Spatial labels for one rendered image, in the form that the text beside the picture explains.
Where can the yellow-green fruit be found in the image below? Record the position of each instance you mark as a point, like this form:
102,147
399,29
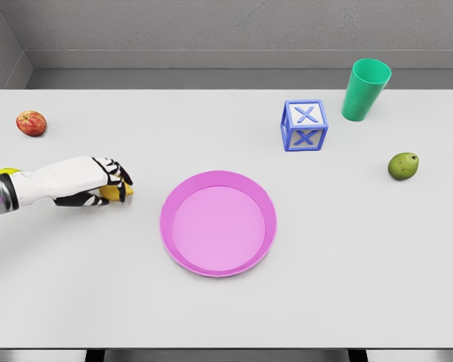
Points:
7,171

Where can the pink round plate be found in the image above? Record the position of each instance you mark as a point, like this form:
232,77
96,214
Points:
218,226

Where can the blue white letter block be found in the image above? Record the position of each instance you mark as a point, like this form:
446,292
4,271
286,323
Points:
305,126

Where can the white striped left robot hand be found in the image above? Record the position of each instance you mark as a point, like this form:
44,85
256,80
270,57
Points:
79,173

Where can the green plastic cup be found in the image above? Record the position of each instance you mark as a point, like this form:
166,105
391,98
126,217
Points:
362,94

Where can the yellow lemon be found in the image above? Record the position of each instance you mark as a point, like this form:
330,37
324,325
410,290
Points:
111,193

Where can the green pear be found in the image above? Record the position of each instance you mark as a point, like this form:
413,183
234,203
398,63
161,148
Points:
402,166

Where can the red apple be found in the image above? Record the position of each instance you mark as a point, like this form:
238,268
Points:
31,123

